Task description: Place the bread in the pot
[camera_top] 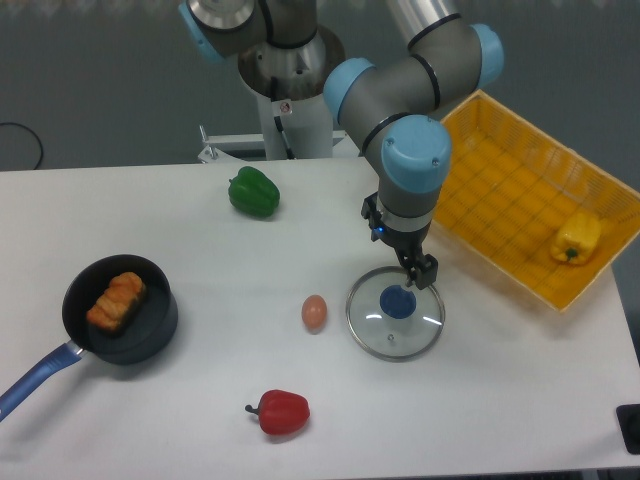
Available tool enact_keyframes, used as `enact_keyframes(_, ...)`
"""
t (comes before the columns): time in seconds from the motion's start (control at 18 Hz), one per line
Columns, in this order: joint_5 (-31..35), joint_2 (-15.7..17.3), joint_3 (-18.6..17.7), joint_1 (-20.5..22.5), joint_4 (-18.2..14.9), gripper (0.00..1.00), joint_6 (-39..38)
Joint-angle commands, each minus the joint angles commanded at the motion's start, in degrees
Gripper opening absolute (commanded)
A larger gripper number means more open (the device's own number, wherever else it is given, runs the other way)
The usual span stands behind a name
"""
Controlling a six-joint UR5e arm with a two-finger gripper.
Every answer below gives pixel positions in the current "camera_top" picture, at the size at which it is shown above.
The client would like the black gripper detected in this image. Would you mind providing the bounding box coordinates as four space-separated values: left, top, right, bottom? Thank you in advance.
377 224 438 289

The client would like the orange bread loaf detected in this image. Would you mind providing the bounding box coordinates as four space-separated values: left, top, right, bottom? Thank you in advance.
86 271 147 335

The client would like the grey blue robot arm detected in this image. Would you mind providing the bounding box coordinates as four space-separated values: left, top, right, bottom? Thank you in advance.
179 1 504 289

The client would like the glass lid blue knob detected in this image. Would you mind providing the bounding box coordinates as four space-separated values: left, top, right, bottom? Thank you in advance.
345 266 446 362

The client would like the brown egg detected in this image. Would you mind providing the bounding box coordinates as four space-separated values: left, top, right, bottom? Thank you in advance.
301 295 328 331

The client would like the yellow plastic basket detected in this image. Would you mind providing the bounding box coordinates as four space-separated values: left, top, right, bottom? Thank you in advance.
435 91 639 311

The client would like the yellow bell pepper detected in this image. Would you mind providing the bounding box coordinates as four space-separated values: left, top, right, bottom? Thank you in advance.
549 211 602 265

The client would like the green bell pepper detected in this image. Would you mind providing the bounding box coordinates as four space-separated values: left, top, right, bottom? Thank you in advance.
228 166 280 218

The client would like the red bell pepper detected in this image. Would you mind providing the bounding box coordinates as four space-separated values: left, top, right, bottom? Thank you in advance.
245 389 310 436

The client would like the black device table edge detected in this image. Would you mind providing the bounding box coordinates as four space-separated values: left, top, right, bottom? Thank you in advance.
616 404 640 455

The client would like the black pot blue handle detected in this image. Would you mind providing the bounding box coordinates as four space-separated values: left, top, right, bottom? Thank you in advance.
1 254 178 418

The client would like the black cable on floor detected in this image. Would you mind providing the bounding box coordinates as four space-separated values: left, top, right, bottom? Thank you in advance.
0 122 45 172

